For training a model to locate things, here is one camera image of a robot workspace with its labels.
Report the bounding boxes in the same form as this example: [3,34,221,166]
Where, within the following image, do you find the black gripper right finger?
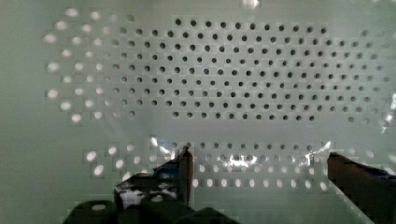
[327,152,396,224]

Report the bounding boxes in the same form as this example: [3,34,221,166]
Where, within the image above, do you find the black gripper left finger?
[113,146,193,209]

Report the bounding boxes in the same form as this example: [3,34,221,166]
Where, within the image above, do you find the mint green plastic strainer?
[1,0,395,224]

